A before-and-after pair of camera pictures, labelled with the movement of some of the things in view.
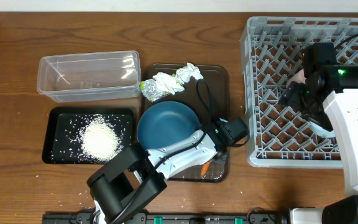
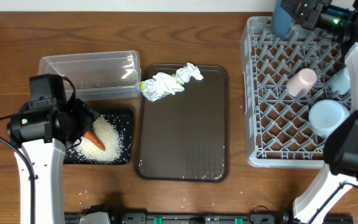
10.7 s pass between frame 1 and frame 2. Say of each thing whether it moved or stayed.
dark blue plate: moved
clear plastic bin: stayed
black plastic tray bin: stayed
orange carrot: moved
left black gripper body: moved
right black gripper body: moved
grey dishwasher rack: stayed
